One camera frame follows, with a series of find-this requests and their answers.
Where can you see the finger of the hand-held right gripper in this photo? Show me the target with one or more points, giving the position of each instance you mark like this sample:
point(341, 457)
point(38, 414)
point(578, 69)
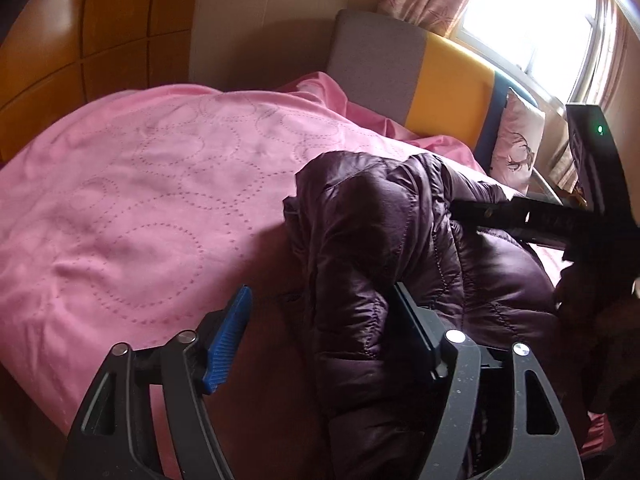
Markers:
point(510, 217)

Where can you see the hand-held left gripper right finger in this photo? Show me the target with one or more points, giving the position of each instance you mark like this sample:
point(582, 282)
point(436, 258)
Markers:
point(415, 330)

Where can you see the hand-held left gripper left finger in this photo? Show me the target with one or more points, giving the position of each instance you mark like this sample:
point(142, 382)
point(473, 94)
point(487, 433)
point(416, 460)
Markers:
point(227, 340)

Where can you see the purple down jacket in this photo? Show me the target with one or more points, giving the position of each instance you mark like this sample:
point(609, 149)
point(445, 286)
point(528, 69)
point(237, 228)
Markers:
point(360, 240)

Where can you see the person's right hand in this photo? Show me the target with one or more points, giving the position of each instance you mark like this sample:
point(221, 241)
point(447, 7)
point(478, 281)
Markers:
point(595, 290)

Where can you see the white printed pillow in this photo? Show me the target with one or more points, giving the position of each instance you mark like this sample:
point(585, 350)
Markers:
point(515, 145)

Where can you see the grey yellow blue headboard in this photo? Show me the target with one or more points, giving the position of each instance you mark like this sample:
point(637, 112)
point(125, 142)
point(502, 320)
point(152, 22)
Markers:
point(450, 75)

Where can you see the pink quilted blanket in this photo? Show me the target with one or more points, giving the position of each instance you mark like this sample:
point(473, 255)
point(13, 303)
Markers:
point(125, 210)

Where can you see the window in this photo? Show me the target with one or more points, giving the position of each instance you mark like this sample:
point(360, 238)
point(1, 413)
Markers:
point(535, 20)

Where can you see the wooden wardrobe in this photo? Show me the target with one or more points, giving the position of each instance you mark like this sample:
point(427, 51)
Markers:
point(90, 45)

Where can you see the white curved rail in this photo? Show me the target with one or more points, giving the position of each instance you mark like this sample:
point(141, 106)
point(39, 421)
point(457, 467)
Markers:
point(544, 181)

